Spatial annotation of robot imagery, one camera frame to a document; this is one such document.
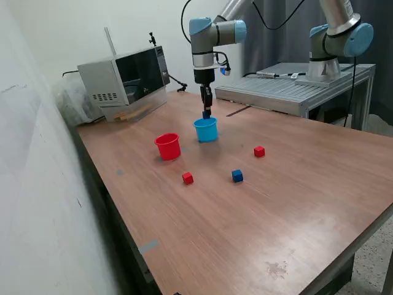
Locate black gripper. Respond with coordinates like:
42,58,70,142
193,68,216,114

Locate aluminium robot base platform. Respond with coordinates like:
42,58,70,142
214,62,377,132

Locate dark tape strip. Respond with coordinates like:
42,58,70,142
226,105,251,118

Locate blue plastic cup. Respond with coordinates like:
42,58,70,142
192,117,219,143

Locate clear plastic box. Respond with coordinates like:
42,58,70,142
103,87,168,123

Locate red plastic cup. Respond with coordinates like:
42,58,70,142
154,132,182,161

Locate wooden sticks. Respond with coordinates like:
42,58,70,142
113,103,154,121

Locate dark grey curtain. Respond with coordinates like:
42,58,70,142
239,0,393,127

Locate silver microwave oven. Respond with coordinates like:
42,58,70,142
76,45,171,108

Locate clear plastic bag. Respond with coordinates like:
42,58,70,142
52,76,105,127

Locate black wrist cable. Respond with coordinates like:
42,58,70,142
180,0,306,67

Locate black hanging base cable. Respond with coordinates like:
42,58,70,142
342,54,359,127

